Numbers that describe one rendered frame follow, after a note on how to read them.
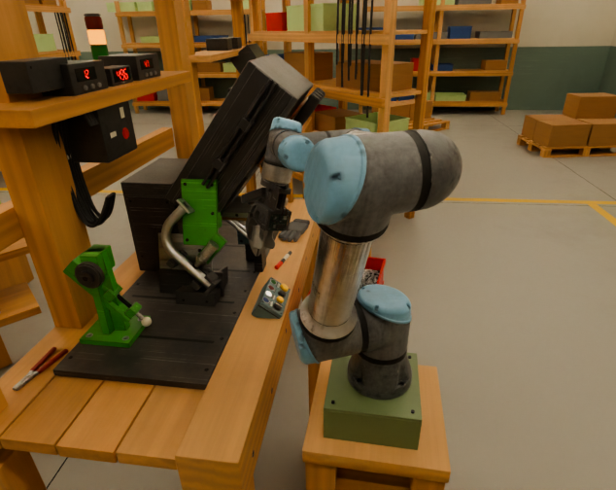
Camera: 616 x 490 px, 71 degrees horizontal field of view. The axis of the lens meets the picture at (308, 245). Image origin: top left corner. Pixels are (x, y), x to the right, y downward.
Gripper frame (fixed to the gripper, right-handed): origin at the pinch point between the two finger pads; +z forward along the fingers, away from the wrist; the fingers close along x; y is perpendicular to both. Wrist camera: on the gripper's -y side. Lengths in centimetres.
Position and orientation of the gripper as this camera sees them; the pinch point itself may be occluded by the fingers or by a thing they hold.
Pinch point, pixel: (256, 250)
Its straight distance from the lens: 117.1
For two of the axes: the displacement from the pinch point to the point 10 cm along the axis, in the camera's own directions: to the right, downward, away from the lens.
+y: 5.7, 4.0, -7.2
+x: 7.9, -0.2, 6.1
